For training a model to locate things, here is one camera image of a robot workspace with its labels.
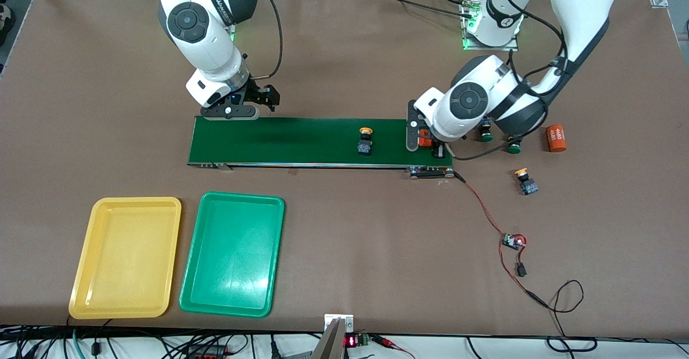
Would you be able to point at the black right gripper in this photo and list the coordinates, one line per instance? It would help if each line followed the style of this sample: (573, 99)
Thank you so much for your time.
(257, 93)

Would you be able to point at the orange cylinder battery cell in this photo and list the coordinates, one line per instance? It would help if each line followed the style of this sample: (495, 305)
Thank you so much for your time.
(425, 141)
(556, 138)

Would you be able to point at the green push button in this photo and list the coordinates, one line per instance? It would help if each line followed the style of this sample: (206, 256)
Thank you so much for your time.
(487, 137)
(515, 147)

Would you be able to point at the yellow push button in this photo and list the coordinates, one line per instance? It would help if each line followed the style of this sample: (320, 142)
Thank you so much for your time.
(365, 146)
(527, 187)

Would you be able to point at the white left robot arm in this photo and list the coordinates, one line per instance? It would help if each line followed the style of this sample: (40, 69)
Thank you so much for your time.
(581, 4)

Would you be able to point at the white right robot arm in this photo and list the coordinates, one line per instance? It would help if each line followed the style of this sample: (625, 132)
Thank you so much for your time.
(210, 41)

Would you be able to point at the green conveyor belt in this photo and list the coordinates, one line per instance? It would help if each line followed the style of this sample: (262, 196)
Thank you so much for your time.
(301, 141)

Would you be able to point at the small green circuit board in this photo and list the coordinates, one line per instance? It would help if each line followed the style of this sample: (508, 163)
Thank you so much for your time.
(511, 241)

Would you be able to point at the green plastic tray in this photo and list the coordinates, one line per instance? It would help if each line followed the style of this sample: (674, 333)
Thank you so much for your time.
(231, 257)

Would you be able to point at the red clip lead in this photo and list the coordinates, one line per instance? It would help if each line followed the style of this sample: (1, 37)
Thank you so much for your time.
(393, 344)

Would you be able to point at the red digit display module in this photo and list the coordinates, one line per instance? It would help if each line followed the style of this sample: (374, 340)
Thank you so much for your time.
(351, 340)

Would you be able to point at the yellow plastic tray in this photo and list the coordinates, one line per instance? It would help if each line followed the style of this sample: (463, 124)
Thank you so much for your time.
(124, 262)

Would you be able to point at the black power strip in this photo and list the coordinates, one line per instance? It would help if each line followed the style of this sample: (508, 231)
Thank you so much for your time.
(207, 351)

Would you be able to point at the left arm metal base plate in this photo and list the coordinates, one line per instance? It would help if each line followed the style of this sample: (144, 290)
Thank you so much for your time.
(511, 48)

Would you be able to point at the silver camera mount pole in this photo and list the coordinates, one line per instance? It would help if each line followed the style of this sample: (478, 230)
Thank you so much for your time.
(331, 343)

